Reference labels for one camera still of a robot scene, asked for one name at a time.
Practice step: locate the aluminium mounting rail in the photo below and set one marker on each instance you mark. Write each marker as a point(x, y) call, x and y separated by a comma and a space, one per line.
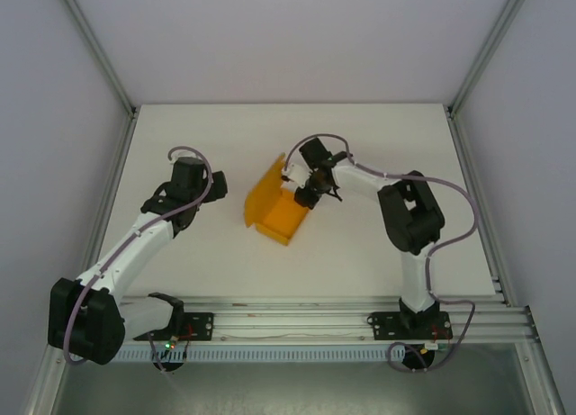
point(288, 325)

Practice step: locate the aluminium frame post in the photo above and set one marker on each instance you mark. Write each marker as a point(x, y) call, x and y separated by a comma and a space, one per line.
point(96, 50)
point(488, 50)

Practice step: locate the orange paper box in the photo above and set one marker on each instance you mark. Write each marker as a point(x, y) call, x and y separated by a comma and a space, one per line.
point(281, 219)

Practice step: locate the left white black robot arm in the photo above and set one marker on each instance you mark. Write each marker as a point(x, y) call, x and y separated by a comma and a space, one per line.
point(135, 249)

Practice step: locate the small board with green light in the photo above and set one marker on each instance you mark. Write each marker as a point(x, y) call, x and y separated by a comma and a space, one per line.
point(170, 344)

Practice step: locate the small board with yellow plug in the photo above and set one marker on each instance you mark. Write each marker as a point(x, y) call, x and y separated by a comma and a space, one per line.
point(433, 346)

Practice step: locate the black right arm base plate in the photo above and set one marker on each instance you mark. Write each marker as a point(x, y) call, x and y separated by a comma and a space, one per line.
point(382, 327)

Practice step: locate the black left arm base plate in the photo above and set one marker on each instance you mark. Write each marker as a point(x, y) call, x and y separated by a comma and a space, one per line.
point(200, 326)

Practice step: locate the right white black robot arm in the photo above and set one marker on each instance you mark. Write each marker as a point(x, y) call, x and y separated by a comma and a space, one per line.
point(360, 174)

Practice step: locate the grey metal sheet panel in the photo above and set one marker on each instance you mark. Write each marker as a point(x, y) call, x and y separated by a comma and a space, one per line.
point(288, 388)

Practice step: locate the aluminium table side rail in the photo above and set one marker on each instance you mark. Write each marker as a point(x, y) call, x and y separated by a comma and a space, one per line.
point(114, 185)
point(472, 185)

